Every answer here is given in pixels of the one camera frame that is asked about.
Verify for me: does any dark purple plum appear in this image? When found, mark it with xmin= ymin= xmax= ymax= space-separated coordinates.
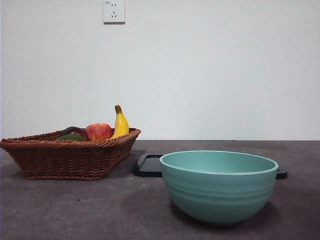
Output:
xmin=61 ymin=126 xmax=90 ymax=141

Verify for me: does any brown wicker basket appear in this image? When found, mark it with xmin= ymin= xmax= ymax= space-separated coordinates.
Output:
xmin=0 ymin=127 xmax=142 ymax=181

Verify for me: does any yellow banana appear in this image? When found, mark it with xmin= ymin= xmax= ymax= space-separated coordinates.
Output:
xmin=109 ymin=104 xmax=130 ymax=140

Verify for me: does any black rectangular tray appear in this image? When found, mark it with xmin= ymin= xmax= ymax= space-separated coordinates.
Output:
xmin=132 ymin=153 xmax=289 ymax=180

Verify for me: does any teal ribbed bowl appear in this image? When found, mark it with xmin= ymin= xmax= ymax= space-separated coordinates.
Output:
xmin=159 ymin=150 xmax=280 ymax=224

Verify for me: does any green avocado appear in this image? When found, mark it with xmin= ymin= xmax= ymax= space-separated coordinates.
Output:
xmin=54 ymin=133 xmax=87 ymax=142

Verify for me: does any white wall socket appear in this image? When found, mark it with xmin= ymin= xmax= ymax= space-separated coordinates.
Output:
xmin=103 ymin=0 xmax=126 ymax=25

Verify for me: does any red apple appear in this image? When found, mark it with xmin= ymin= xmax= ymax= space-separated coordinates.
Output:
xmin=84 ymin=122 xmax=114 ymax=142

